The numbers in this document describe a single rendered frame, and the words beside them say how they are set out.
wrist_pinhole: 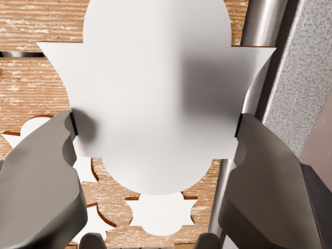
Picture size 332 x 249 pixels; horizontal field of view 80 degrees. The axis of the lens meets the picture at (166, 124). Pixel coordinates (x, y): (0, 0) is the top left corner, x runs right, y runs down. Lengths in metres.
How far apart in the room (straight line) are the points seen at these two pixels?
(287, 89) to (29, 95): 0.34
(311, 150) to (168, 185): 1.77
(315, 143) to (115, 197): 1.65
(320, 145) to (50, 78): 1.82
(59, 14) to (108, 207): 0.31
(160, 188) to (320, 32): 0.26
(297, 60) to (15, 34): 0.33
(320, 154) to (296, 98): 1.64
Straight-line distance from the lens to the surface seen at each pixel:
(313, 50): 0.32
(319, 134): 1.82
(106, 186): 0.37
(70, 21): 0.25
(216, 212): 0.46
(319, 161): 2.02
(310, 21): 0.30
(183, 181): 0.16
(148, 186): 0.16
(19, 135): 0.34
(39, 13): 0.26
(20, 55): 0.31
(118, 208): 0.41
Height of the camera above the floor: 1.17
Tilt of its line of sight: 58 degrees down
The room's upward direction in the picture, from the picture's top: 178 degrees clockwise
